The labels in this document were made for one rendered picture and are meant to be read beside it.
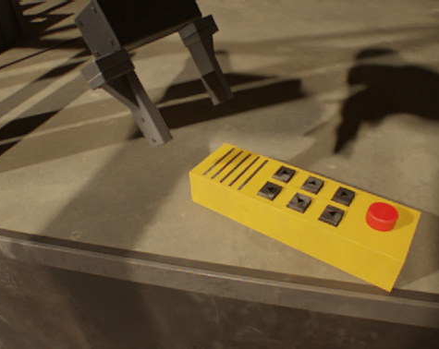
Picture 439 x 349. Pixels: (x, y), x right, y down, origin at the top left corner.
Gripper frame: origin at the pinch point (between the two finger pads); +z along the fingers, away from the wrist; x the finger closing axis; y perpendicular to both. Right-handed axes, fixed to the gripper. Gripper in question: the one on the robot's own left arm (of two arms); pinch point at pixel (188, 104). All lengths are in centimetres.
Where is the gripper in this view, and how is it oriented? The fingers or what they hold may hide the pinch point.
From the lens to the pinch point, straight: 42.1
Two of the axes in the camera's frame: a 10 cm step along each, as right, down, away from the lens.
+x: -5.7, 5.2, -6.3
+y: -6.9, 1.1, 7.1
